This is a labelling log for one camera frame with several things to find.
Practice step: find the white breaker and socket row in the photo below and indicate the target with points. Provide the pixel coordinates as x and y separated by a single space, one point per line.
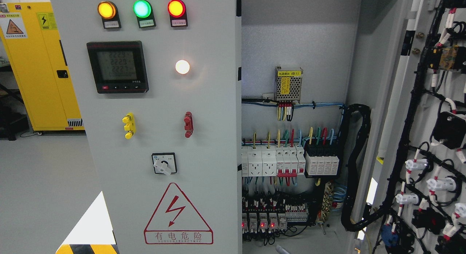
272 161

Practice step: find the yellow door terminal block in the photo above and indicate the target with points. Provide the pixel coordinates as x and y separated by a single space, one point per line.
129 121

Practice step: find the red door terminal block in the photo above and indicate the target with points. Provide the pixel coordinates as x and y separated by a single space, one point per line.
188 120

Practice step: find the black white surge protector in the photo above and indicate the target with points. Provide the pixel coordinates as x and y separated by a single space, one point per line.
322 160

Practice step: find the red indicator light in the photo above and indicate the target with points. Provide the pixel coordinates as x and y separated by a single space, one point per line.
177 13

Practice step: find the yellow safety cabinet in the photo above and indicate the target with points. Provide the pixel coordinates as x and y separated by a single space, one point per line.
32 42

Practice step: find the white indicator light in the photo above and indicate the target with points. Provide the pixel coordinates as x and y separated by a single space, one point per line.
182 67

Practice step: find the rotary selector switch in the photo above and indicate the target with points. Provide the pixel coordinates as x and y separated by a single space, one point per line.
164 163

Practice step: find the grey cabinet door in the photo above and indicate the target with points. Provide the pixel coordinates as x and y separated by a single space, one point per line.
420 172
208 161

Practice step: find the red electric warning sticker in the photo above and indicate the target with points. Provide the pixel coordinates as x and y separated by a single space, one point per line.
177 221

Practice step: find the green indicator light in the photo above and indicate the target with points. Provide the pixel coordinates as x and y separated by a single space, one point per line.
144 14

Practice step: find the yellow indicator light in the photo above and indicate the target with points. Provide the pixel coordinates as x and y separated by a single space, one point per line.
109 15

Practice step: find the metal mesh power supply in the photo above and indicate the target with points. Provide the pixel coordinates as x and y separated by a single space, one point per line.
288 82

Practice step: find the black digital power meter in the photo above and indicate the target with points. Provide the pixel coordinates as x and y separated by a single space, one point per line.
118 67

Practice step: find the relay and terminal row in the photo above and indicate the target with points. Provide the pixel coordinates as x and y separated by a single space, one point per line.
267 213

